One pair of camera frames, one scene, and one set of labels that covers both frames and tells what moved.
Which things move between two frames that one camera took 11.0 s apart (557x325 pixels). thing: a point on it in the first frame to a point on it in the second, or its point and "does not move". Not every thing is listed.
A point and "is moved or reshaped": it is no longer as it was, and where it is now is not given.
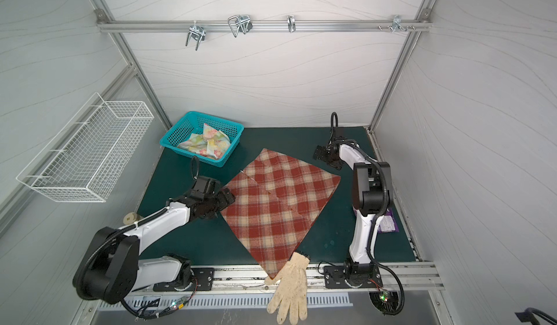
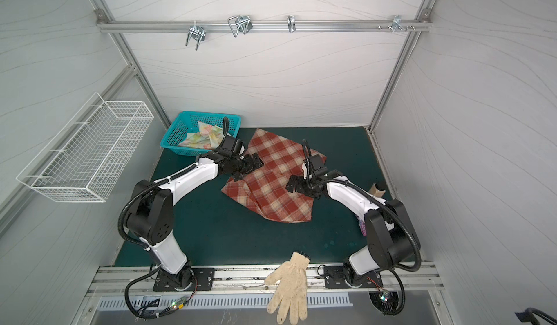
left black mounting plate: x=201 y=279 does not move
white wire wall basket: x=80 y=162 does not move
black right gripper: x=326 y=154 to x=294 y=183
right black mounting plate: x=340 y=276 does not move
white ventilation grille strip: x=162 y=303 does not move
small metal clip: x=291 y=23 does not move
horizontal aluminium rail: x=301 y=26 does not move
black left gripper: x=224 y=202 to x=251 y=166
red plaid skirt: x=277 y=202 is moved or reshaped
